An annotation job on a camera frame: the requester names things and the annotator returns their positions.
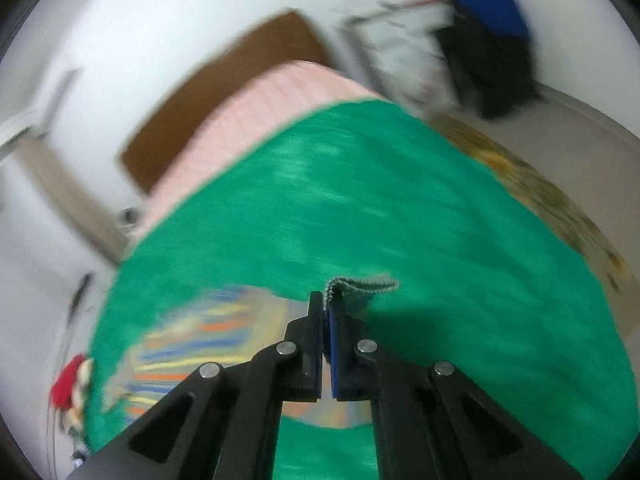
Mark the white air conditioner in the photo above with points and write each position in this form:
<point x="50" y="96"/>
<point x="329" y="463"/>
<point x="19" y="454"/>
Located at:
<point x="20" y="132"/>

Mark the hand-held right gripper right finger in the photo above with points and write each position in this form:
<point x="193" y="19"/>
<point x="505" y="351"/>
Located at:
<point x="336" y="355"/>

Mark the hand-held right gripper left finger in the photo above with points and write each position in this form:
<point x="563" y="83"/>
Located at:
<point x="314" y="360"/>

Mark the red knit cloth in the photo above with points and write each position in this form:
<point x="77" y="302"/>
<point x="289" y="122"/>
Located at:
<point x="67" y="382"/>

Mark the green blanket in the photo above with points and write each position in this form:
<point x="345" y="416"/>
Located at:
<point x="400" y="210"/>

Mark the white desk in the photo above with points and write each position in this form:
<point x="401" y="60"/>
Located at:
<point x="405" y="55"/>

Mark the pink striped bedsheet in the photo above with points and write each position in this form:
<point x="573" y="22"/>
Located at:
<point x="260" y="110"/>

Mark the brown wooden headboard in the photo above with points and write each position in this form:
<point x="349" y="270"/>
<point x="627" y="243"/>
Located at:
<point x="200" y="95"/>

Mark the yellow patterned cloth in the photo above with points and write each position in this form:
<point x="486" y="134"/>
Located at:
<point x="540" y="190"/>

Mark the brown white striped pillow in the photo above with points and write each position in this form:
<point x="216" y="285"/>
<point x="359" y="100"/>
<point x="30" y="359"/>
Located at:
<point x="80" y="410"/>

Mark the black jacket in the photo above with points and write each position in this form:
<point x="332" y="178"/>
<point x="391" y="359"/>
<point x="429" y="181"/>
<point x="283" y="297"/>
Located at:
<point x="495" y="70"/>

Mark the blue garment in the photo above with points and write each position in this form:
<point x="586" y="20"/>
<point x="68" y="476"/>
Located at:
<point x="487" y="2"/>

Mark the striped small shirt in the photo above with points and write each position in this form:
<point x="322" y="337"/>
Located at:
<point x="225" y="322"/>

